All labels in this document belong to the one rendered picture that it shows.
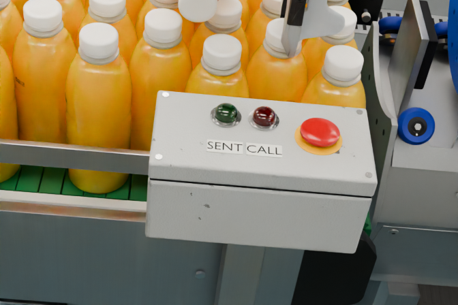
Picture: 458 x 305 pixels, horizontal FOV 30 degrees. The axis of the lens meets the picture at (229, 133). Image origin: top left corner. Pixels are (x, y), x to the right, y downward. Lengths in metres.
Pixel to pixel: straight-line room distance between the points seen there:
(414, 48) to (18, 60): 0.46
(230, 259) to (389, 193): 0.28
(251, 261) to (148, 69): 0.23
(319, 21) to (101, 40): 0.22
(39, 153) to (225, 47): 0.23
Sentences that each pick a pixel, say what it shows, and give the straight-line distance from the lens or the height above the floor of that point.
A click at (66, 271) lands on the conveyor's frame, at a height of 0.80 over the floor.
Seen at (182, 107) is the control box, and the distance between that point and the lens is 0.79.
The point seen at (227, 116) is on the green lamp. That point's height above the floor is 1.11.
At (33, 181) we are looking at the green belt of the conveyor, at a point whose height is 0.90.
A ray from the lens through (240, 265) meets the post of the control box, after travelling 0.88.
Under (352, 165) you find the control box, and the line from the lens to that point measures 0.76.
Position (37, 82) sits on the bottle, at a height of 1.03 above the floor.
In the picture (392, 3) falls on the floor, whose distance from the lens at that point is 3.07.
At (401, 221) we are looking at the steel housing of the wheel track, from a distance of 1.10.
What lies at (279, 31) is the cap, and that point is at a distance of 0.89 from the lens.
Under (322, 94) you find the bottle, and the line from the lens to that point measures 0.89.
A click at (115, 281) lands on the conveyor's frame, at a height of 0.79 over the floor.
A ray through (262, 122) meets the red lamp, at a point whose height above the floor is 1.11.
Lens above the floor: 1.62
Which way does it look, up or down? 42 degrees down
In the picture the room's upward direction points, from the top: 8 degrees clockwise
